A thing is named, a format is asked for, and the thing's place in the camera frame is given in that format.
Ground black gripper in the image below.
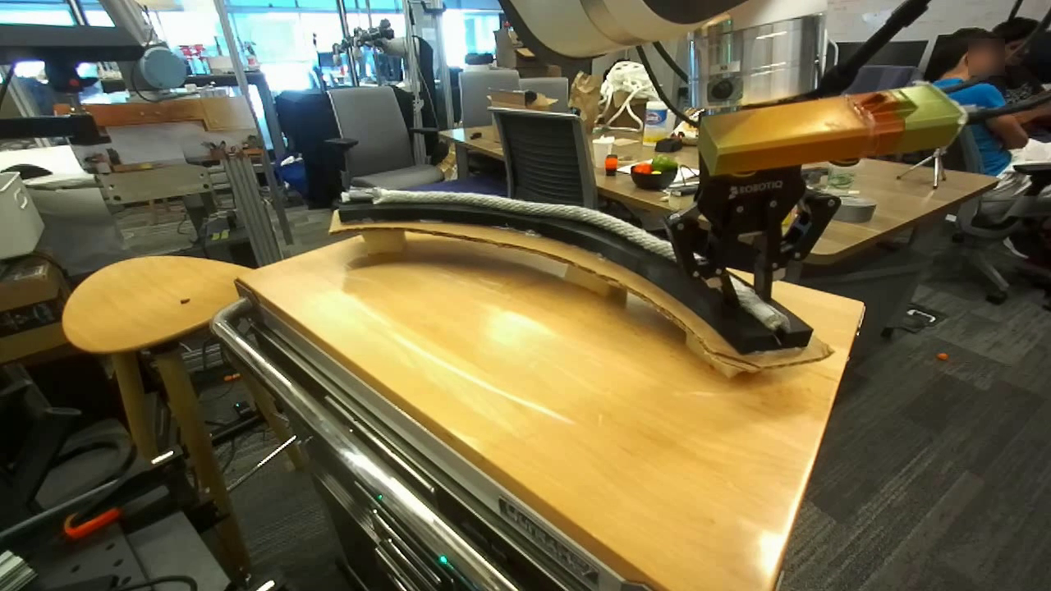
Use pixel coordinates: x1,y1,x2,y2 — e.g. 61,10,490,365
668,163,846,322

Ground grey tape roll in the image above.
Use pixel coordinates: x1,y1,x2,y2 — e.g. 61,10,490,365
831,192,881,226

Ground toy fruit bowl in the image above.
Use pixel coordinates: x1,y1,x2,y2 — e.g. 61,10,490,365
627,151,685,194

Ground clear plastic bottle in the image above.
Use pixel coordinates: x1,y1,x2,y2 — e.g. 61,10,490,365
641,98,673,147

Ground wooden table with toys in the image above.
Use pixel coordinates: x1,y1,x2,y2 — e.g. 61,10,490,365
442,117,1001,273

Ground curved wooden base board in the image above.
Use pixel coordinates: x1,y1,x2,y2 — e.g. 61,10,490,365
324,213,837,381

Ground small table tripod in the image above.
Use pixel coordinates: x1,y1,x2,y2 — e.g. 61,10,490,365
918,136,959,197

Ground black mesh chair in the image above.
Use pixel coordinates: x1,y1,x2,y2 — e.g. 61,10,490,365
486,103,601,213

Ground white cart with wooden top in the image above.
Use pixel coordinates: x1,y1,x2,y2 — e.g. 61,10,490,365
206,233,870,591

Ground dark office chair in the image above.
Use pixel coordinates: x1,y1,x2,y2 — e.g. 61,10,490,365
943,161,1051,312

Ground black curved channel track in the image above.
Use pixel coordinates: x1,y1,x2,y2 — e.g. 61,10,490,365
332,180,823,358

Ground person in blue shirt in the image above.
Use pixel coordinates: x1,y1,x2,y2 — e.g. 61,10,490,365
925,27,1038,180

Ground dark haired person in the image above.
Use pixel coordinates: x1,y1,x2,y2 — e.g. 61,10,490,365
989,15,1051,107

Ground grey office chair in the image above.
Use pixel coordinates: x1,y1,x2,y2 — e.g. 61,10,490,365
323,84,448,197

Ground dark blue chair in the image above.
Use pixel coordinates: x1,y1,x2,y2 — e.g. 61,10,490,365
270,87,345,213

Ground plain wooden table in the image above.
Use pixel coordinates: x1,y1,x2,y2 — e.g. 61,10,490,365
78,89,267,140

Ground round wooden stool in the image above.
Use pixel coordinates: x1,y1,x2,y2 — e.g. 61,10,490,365
61,253,263,586

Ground round grey lamp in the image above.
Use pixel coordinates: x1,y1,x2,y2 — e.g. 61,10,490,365
135,39,193,97

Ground white rope bundle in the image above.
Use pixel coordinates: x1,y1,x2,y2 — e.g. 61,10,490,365
599,57,668,136

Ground steel cart handle bar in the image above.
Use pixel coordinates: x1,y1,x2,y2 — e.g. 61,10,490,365
206,299,498,591

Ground aluminium frame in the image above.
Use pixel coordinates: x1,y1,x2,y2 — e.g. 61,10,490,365
88,138,296,271

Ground orange handled clamp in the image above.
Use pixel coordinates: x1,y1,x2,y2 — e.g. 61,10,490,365
57,503,125,547

